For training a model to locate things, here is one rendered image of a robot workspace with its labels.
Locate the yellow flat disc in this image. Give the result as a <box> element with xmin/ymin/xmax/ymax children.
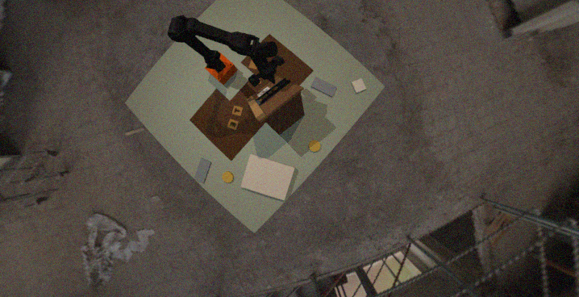
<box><xmin>309</xmin><ymin>140</ymin><xmax>320</xmax><ymax>152</ymax></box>
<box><xmin>223</xmin><ymin>171</ymin><xmax>234</xmax><ymax>182</ymax></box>

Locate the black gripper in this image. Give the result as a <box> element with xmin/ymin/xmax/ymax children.
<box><xmin>248</xmin><ymin>56</ymin><xmax>285</xmax><ymax>86</ymax></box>

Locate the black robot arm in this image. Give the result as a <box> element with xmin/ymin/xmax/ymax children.
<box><xmin>168</xmin><ymin>15</ymin><xmax>278</xmax><ymax>78</ymax></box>

